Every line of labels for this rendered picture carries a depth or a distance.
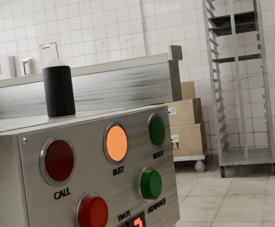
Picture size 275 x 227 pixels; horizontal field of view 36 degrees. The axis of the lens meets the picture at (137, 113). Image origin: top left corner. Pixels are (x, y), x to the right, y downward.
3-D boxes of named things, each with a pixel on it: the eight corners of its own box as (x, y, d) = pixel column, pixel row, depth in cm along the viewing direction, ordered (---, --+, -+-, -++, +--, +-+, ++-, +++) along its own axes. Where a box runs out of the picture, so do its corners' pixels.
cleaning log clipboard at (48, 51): (62, 74, 499) (58, 39, 497) (61, 74, 497) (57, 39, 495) (43, 76, 508) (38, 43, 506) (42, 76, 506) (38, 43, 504)
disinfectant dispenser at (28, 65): (35, 81, 512) (32, 56, 511) (26, 81, 494) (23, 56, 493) (28, 82, 515) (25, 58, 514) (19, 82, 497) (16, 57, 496)
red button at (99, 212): (74, 238, 34) (70, 202, 34) (96, 225, 37) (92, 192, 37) (90, 239, 33) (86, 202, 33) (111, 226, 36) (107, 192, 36)
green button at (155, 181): (137, 202, 43) (133, 174, 43) (151, 194, 45) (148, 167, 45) (151, 203, 42) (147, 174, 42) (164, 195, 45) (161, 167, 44)
